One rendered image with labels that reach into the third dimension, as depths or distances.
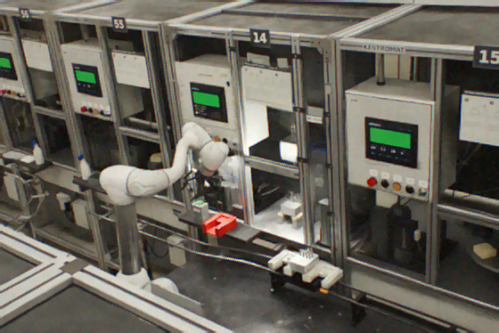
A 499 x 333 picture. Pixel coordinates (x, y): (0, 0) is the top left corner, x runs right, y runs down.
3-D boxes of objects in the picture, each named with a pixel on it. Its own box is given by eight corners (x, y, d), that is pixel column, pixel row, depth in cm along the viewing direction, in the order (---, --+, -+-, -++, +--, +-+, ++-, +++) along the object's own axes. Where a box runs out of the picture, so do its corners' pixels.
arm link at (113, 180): (139, 320, 318) (105, 310, 329) (159, 305, 332) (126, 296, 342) (125, 174, 294) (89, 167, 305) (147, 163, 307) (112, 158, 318)
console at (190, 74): (182, 140, 372) (170, 62, 353) (215, 125, 391) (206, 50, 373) (236, 153, 346) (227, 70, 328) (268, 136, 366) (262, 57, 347)
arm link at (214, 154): (222, 167, 353) (207, 150, 355) (235, 150, 343) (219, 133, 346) (210, 174, 344) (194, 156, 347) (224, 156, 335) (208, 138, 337)
